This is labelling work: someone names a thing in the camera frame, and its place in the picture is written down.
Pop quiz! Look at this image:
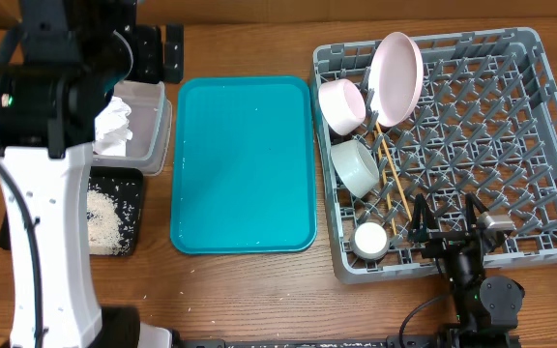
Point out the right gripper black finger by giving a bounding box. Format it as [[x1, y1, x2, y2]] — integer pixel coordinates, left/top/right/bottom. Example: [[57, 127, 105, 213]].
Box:
[[464, 192, 488, 227], [407, 193, 439, 243]]

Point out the spilled rice pile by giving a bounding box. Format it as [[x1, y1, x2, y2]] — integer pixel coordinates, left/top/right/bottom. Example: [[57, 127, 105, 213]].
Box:
[[86, 176, 137, 256]]

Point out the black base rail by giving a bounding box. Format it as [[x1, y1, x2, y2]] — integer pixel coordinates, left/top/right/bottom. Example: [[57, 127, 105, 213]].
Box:
[[171, 333, 521, 348]]

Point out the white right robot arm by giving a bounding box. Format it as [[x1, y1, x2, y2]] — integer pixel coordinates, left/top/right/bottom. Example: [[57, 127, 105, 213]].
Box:
[[397, 193, 525, 348]]

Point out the grey dishwasher rack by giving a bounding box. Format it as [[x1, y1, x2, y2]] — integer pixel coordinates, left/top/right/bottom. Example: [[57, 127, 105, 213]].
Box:
[[314, 27, 557, 284]]

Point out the grey bowl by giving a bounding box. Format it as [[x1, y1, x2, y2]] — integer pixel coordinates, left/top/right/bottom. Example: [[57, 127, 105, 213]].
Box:
[[331, 139, 379, 198]]

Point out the large white plate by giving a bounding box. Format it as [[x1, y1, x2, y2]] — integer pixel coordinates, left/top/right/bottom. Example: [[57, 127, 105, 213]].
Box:
[[367, 32, 424, 128]]

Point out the teal serving tray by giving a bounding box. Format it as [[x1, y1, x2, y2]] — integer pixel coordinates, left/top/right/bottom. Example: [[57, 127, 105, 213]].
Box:
[[170, 75, 317, 255]]

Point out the black food waste tray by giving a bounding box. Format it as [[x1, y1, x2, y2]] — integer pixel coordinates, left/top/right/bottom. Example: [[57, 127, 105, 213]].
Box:
[[0, 166, 145, 258]]

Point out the cardboard back wall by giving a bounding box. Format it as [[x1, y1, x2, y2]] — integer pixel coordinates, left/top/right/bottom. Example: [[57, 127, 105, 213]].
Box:
[[0, 0, 557, 26]]

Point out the pink bowl with rice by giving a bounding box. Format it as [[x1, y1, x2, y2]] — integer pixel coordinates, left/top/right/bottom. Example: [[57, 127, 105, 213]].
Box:
[[318, 78, 366, 135]]

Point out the clear plastic waste bin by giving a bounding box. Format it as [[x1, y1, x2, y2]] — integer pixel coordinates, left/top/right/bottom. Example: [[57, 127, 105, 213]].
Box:
[[93, 80, 172, 176]]

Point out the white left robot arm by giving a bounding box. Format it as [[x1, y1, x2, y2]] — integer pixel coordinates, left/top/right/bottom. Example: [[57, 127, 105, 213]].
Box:
[[0, 0, 182, 347]]

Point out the small white cup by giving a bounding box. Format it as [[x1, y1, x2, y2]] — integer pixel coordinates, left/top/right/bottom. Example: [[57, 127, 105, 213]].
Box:
[[350, 222, 390, 261]]

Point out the white tissue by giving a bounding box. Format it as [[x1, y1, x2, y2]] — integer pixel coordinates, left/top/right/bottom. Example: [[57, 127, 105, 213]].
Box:
[[93, 97, 133, 157]]

